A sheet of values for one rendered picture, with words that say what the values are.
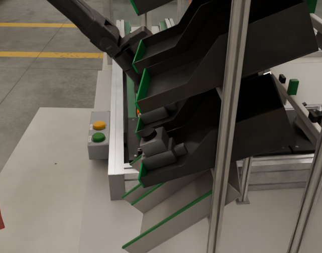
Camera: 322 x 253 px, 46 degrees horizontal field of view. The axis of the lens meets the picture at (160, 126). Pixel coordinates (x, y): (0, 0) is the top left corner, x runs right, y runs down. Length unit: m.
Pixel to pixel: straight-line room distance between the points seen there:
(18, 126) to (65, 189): 2.04
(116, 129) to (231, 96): 0.78
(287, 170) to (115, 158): 0.52
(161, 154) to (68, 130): 0.82
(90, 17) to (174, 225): 0.56
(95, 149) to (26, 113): 2.20
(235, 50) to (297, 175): 0.76
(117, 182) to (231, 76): 0.65
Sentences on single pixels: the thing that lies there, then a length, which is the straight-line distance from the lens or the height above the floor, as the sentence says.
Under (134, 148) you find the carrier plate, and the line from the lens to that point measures 1.17.
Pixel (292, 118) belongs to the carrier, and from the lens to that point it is 1.39.
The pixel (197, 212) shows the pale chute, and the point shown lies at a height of 1.14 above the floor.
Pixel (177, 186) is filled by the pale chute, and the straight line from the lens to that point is 0.87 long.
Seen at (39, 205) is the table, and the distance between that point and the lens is 1.20.
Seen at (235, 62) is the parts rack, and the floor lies 1.45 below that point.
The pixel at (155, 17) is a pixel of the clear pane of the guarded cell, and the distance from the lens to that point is 2.45.
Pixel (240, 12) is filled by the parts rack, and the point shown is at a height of 1.52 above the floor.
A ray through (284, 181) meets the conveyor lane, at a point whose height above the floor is 0.89.
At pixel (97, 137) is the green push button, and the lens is 1.23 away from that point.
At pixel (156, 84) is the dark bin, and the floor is 1.36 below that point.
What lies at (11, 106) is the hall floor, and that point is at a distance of 3.55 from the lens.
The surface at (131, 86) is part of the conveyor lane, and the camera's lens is 1.58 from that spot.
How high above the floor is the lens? 1.67
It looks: 33 degrees down
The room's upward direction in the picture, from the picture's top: straight up
